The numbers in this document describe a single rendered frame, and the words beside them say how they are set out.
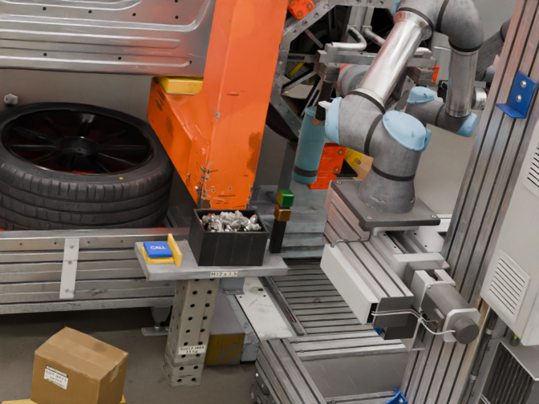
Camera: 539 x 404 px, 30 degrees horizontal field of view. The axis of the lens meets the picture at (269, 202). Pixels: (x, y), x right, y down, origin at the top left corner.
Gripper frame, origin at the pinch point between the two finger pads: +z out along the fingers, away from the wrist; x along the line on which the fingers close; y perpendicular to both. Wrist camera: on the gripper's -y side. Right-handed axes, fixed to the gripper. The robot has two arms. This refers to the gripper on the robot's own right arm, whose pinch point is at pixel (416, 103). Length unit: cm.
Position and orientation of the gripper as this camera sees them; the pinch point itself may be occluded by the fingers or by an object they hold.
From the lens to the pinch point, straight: 338.7
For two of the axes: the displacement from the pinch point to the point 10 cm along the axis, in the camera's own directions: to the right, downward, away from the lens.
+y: 1.8, -8.8, -4.5
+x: 3.5, 4.8, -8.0
